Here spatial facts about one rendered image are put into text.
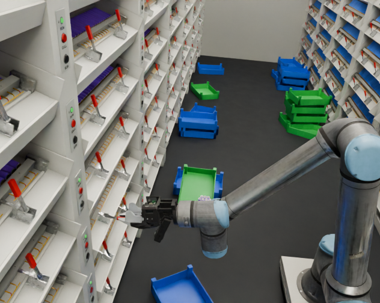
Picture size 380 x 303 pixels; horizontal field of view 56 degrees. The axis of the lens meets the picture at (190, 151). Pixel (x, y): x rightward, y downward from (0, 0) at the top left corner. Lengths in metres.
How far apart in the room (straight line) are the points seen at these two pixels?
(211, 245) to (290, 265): 0.63
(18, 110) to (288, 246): 1.61
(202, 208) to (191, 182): 1.03
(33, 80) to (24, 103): 0.06
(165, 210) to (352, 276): 0.66
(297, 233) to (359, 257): 0.86
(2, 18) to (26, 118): 0.18
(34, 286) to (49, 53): 0.50
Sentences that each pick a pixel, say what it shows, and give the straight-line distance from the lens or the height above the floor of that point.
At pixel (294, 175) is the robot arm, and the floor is 0.71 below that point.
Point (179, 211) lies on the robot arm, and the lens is 1.19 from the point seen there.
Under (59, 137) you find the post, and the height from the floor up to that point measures 0.97.
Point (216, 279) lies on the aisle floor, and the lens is 1.80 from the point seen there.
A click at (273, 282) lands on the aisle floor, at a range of 1.85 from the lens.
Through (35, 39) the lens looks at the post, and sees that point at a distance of 0.78.
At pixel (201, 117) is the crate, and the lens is 3.02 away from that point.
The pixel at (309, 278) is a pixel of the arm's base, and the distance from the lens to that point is 1.69.
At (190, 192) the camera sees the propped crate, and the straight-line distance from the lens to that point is 2.17.
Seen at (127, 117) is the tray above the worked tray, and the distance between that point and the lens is 1.54.
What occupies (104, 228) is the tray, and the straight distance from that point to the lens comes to 1.31.
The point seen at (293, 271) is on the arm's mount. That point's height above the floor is 0.10.
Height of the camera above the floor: 1.37
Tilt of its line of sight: 31 degrees down
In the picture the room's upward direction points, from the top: 4 degrees clockwise
